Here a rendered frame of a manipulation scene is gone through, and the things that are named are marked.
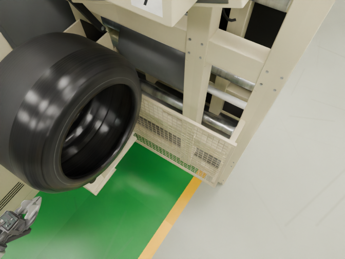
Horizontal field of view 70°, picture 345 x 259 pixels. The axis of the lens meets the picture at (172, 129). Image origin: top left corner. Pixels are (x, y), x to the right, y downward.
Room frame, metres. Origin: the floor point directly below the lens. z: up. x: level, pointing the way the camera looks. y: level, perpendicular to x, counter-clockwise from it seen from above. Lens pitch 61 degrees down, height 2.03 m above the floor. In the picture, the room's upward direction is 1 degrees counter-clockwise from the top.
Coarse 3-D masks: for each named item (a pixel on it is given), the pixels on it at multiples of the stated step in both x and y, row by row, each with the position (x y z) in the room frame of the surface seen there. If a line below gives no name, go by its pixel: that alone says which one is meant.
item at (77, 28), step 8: (72, 24) 1.08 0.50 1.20; (80, 24) 1.11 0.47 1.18; (88, 24) 1.09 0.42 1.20; (72, 32) 1.06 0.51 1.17; (80, 32) 1.10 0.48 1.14; (88, 32) 1.10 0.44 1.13; (96, 32) 1.07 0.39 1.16; (104, 32) 1.03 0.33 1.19; (96, 40) 1.08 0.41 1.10; (104, 40) 0.99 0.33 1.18; (112, 48) 1.02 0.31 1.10
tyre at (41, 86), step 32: (64, 32) 0.74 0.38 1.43; (0, 64) 0.54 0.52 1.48; (32, 64) 0.53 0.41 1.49; (64, 64) 0.53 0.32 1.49; (96, 64) 0.56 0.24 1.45; (128, 64) 0.67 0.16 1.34; (0, 96) 0.44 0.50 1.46; (32, 96) 0.42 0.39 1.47; (64, 96) 0.43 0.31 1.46; (96, 96) 0.77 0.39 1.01; (128, 96) 0.72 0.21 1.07; (0, 128) 0.36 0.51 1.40; (32, 128) 0.34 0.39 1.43; (64, 128) 0.37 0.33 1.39; (96, 128) 0.63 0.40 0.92; (128, 128) 0.57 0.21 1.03; (0, 160) 0.31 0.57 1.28; (32, 160) 0.28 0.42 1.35; (64, 160) 0.44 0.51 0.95; (96, 160) 0.45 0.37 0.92
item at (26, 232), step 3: (30, 228) 0.15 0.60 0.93; (24, 231) 0.13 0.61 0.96; (27, 231) 0.13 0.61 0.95; (30, 231) 0.14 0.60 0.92; (21, 234) 0.12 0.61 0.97; (24, 234) 0.12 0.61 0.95; (9, 237) 0.10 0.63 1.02; (12, 237) 0.10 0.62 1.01; (15, 237) 0.11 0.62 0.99; (18, 237) 0.11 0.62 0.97; (9, 240) 0.09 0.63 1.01; (12, 240) 0.09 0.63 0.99; (6, 243) 0.08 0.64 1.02
